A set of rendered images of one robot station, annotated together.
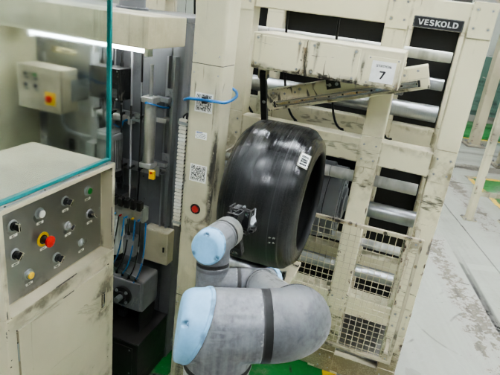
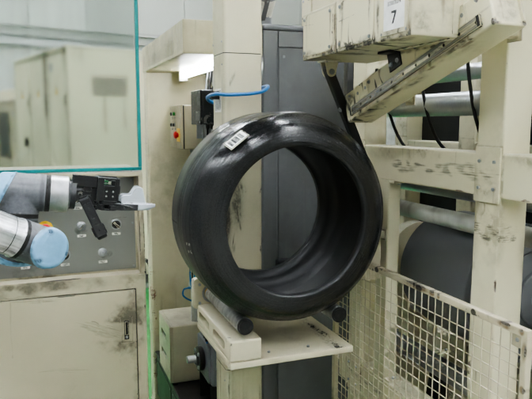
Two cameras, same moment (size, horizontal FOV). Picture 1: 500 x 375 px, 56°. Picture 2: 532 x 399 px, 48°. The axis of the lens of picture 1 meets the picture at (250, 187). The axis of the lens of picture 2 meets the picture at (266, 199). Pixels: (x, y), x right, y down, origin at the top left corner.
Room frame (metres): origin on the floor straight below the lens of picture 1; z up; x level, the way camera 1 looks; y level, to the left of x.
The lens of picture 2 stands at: (0.73, -1.39, 1.44)
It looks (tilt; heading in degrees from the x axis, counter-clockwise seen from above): 7 degrees down; 51
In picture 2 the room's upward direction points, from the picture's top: straight up
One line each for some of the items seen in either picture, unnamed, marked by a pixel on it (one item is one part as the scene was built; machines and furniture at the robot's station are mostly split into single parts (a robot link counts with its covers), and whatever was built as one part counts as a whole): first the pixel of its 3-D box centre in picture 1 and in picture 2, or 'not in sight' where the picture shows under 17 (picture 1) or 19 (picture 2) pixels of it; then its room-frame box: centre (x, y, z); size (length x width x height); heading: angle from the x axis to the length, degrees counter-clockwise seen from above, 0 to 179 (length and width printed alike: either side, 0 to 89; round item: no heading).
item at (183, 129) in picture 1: (183, 172); not in sight; (1.87, 0.29, 1.19); 0.05 x 0.04 x 0.48; 162
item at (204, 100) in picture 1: (211, 95); (237, 94); (1.88, 0.20, 1.53); 0.19 x 0.19 x 0.06; 72
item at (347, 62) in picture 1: (329, 59); (385, 26); (2.06, -0.26, 1.71); 0.61 x 0.25 x 0.15; 72
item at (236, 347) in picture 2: not in sight; (226, 328); (1.68, -0.01, 0.84); 0.36 x 0.09 x 0.06; 72
